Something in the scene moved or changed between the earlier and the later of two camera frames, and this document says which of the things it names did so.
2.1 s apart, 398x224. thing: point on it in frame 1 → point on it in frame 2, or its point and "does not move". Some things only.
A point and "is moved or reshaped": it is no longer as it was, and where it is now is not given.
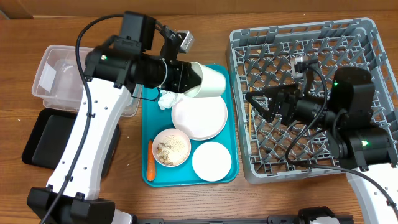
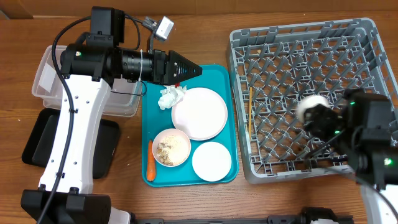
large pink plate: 201,118 does not move
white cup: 213,83 is moved or reshaped
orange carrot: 151,165 does not move
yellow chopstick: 250,117 does not move
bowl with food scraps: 171,147 does not move
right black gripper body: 290,101 → 325,127
